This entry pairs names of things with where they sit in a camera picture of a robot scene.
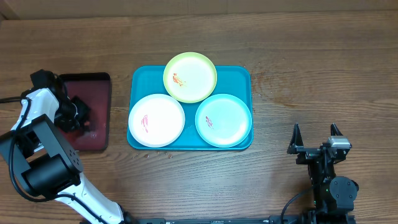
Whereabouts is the dark red small tray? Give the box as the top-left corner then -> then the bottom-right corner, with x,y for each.
60,72 -> 111,152

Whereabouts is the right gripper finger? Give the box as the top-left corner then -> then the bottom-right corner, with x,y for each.
330,123 -> 343,136
287,123 -> 303,154

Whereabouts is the light blue plate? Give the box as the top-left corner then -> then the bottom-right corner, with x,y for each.
195,94 -> 252,148

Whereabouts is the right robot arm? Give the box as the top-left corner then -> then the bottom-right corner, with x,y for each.
280,123 -> 359,223

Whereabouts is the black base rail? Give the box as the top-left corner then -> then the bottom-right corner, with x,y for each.
137,215 -> 356,224

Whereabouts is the teal plastic tray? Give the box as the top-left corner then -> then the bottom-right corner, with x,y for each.
129,65 -> 252,151

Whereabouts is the white plate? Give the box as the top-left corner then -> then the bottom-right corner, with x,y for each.
128,94 -> 185,147

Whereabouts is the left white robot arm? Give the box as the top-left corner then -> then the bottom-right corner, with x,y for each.
1,69 -> 135,223

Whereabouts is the yellow-green plate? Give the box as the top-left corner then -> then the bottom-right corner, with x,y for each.
163,52 -> 218,103

